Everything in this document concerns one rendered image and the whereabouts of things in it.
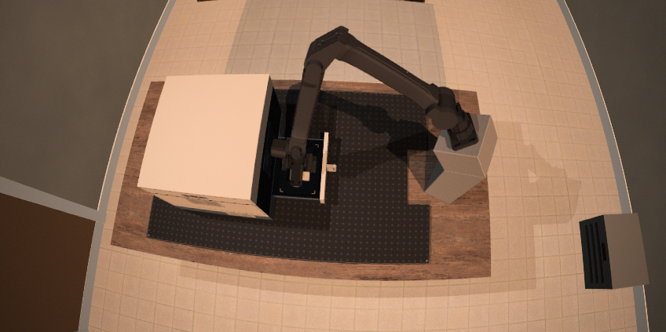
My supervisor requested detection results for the beige benchtop instrument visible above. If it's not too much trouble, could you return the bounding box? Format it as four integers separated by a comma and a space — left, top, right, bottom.
137, 74, 337, 220

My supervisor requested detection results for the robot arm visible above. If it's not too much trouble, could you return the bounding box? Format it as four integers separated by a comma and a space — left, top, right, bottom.
270, 26, 478, 187

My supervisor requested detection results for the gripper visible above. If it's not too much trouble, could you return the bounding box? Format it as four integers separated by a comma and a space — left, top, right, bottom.
281, 153, 317, 173

